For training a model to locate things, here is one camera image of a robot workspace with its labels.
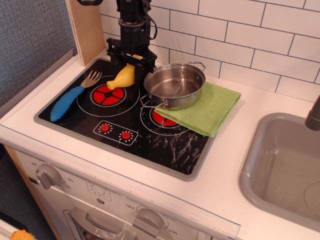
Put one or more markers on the grey sink basin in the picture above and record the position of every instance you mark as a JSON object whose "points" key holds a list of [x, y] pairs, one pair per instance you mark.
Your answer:
{"points": [[281, 171]]}

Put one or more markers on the silver oven door handle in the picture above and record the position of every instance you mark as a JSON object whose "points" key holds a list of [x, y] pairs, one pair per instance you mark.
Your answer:
{"points": [[98, 226]]}

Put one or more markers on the orange plush toy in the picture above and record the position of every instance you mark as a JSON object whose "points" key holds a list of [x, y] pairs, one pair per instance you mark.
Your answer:
{"points": [[21, 235]]}

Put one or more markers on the red stove button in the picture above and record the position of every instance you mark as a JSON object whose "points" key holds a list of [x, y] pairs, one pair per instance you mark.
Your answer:
{"points": [[105, 128], [126, 135]]}

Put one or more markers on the grey left oven knob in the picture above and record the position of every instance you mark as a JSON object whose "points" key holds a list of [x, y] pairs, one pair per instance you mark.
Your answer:
{"points": [[48, 176]]}

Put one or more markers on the left red stove button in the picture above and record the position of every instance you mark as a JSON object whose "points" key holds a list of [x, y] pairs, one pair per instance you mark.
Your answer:
{"points": [[105, 128]]}

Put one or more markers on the grey faucet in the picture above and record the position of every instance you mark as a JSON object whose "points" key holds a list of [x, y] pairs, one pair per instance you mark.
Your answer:
{"points": [[312, 120]]}

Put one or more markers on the green cloth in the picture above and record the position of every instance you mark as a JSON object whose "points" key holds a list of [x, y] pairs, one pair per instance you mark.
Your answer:
{"points": [[209, 113]]}

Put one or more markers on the black toy stove top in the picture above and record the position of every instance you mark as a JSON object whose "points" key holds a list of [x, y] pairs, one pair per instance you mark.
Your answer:
{"points": [[155, 142]]}

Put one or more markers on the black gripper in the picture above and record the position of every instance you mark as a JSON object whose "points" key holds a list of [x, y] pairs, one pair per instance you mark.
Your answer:
{"points": [[132, 48]]}

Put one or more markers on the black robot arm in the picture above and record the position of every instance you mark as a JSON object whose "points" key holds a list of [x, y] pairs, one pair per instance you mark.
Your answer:
{"points": [[134, 11]]}

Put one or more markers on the wooden side post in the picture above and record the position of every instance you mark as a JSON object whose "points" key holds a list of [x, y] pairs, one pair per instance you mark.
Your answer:
{"points": [[87, 30]]}

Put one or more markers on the grey right oven knob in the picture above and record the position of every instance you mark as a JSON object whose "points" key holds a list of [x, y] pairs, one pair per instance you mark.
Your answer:
{"points": [[148, 222]]}

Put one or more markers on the grey oven knob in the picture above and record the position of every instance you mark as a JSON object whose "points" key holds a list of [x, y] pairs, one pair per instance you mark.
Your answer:
{"points": [[148, 222], [48, 176]]}

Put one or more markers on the fork with blue handle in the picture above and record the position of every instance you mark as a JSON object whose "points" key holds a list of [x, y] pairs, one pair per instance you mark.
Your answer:
{"points": [[64, 103]]}

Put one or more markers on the right red stove button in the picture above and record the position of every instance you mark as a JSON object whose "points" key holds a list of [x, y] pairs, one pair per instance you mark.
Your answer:
{"points": [[126, 135]]}

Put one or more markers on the stainless steel pot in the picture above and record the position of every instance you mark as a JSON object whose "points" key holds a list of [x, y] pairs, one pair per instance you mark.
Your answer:
{"points": [[174, 86]]}

